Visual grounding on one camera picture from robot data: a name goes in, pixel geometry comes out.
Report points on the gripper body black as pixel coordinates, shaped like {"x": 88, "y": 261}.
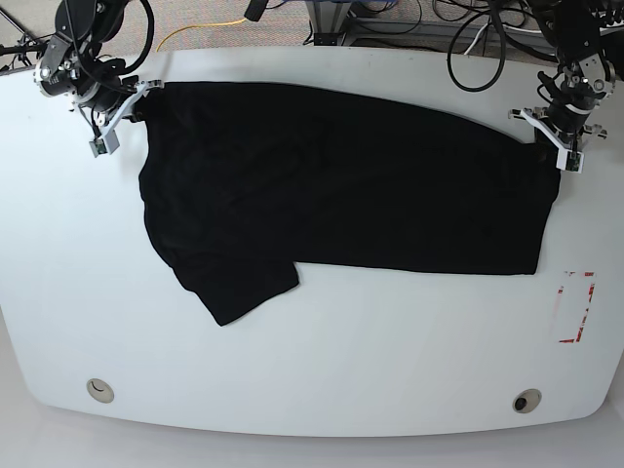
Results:
{"x": 105, "y": 85}
{"x": 567, "y": 115}

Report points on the black graphic T-shirt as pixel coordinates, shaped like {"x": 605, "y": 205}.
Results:
{"x": 243, "y": 181}

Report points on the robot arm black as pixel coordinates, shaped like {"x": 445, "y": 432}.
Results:
{"x": 71, "y": 63}
{"x": 587, "y": 37}

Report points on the black tripod legs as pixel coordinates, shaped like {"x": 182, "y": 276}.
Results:
{"x": 20, "y": 47}

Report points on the red tape rectangle marking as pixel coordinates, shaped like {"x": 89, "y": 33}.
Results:
{"x": 573, "y": 302}

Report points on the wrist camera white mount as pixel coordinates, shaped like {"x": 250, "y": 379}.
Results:
{"x": 117, "y": 117}
{"x": 570, "y": 154}

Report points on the aluminium frame post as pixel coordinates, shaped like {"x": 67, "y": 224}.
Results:
{"x": 327, "y": 20}

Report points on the right table cable grommet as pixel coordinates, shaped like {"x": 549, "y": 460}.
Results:
{"x": 527, "y": 401}

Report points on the table cable grommet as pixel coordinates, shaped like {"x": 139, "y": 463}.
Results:
{"x": 100, "y": 391}
{"x": 527, "y": 401}

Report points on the left table cable grommet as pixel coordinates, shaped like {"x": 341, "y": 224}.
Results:
{"x": 100, "y": 391}

